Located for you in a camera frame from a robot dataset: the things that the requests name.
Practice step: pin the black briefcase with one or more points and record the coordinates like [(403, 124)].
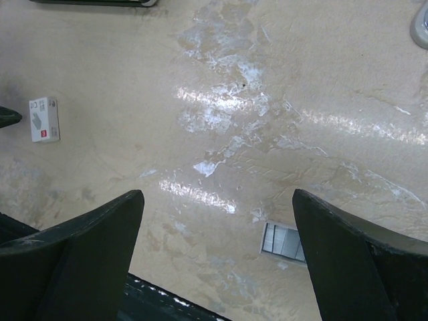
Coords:
[(108, 3)]

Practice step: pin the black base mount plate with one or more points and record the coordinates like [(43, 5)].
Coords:
[(143, 300)]

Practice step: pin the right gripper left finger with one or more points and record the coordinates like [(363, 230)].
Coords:
[(75, 270)]

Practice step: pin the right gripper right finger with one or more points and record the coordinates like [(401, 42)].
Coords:
[(358, 269)]

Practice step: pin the small staple box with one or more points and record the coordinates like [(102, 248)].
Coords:
[(44, 121)]

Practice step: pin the staple strips pack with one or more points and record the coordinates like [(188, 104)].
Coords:
[(282, 241)]

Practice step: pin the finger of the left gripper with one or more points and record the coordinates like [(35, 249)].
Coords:
[(8, 117)]

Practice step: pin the silver black stapler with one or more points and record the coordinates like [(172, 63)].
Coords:
[(418, 27)]

